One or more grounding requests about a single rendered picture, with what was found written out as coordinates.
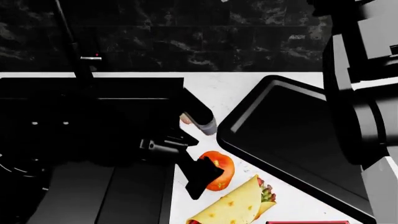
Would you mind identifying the yellow tortilla wrap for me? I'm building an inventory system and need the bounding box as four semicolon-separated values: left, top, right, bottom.
185;174;278;224

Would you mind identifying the black rectangular tray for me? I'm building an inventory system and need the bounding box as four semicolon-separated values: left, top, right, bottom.
215;75;377;224

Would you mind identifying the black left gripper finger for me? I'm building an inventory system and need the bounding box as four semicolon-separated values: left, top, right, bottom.
177;148;225;201
181;87;218;136

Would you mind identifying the black kitchen faucet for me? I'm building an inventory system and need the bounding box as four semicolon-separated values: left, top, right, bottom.
54;0;103;82

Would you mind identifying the red tomato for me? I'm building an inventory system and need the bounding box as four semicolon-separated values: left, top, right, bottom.
198;150;235;192

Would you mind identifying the black kitchen sink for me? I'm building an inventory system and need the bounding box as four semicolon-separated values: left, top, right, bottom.
0;77;186;224

